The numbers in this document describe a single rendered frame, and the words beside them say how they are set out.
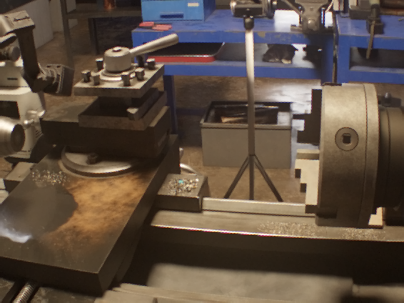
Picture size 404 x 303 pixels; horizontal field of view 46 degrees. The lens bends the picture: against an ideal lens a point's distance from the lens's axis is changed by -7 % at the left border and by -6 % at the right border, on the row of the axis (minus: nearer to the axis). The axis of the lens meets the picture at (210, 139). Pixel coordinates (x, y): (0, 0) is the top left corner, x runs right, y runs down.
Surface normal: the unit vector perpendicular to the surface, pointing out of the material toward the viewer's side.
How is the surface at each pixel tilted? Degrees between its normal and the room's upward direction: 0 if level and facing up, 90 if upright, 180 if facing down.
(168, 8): 90
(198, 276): 6
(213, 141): 90
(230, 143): 90
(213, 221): 0
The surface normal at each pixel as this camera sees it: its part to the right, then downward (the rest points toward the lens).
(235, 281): 0.09, -0.81
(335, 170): -0.21, 0.18
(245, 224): -0.05, -0.90
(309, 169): -0.11, -0.69
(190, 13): -0.20, 0.44
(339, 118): -0.15, -0.48
